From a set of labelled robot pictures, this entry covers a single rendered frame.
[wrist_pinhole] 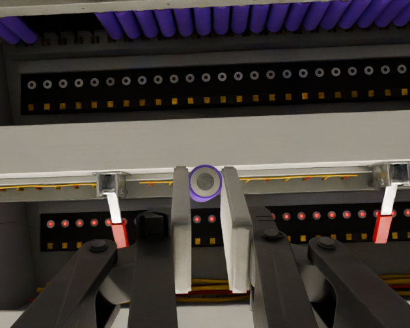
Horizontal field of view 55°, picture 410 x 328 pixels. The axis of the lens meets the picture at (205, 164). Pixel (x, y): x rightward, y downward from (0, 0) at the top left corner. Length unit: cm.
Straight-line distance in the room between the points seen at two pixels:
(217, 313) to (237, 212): 28
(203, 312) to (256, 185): 14
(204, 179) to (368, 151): 21
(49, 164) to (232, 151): 17
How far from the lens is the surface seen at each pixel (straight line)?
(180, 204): 16
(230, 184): 18
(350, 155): 37
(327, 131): 37
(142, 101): 51
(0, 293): 59
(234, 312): 43
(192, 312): 43
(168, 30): 47
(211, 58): 52
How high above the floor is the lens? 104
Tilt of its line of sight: 13 degrees up
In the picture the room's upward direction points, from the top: 178 degrees clockwise
